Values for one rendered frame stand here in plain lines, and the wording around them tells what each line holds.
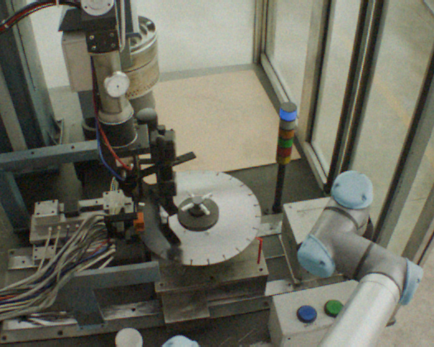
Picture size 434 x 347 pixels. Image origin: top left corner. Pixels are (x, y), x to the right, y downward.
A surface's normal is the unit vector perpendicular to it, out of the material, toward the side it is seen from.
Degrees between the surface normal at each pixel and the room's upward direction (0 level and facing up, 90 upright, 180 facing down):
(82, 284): 90
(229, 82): 0
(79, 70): 90
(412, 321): 0
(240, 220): 0
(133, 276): 90
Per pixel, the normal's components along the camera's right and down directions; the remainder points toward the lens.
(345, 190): -0.17, -0.56
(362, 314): 0.05, -0.85
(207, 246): 0.00, -0.71
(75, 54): 0.18, 0.69
